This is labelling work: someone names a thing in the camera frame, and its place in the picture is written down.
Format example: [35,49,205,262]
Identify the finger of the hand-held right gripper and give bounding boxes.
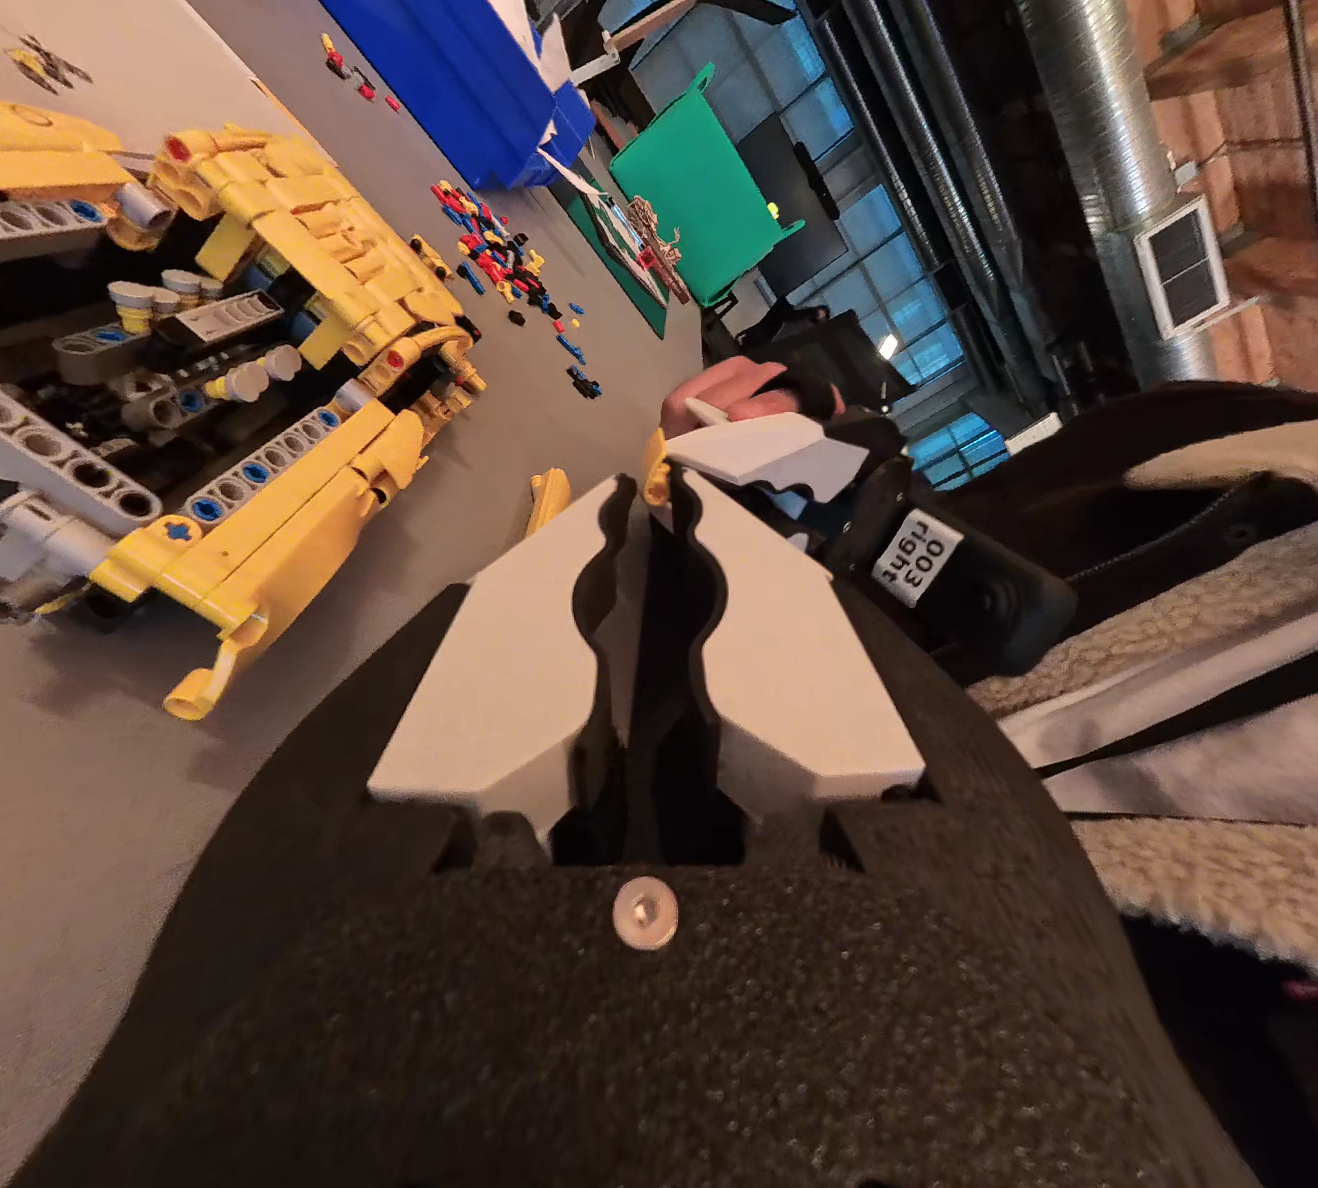
[668,413,874,502]

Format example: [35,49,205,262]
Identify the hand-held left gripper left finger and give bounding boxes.
[367,476,646,843]

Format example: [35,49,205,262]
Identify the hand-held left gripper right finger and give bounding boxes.
[634,467,927,843]

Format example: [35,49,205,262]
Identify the pile of small coloured pins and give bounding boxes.
[407,179,605,402]

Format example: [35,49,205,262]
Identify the yellow toy brick car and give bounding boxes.
[0,101,488,720]

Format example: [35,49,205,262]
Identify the person's right forearm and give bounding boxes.
[927,380,1318,592]

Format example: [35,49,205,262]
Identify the grey desk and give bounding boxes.
[0,0,743,1148]

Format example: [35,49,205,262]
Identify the person's right hand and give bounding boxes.
[661,359,826,437]

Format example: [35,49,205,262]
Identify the yellow curved panel piece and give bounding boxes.
[528,467,573,540]

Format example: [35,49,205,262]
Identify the small brick model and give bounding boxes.
[618,197,697,304]

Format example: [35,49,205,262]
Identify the green baseplate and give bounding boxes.
[551,168,672,340]

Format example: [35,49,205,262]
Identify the green carry box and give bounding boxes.
[607,64,808,308]

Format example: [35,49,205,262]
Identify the person's fleece jacket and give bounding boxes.
[969,447,1318,963]

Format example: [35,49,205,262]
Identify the white vent grille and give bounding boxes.
[1133,197,1232,340]

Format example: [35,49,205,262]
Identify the small red black pin cluster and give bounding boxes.
[319,33,404,114]

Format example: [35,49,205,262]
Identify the blue storage bin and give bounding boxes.
[222,0,599,190]

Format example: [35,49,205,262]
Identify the open instruction booklet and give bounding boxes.
[0,0,332,170]

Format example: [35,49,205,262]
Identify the metal ventilation duct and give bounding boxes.
[973,0,1253,387]

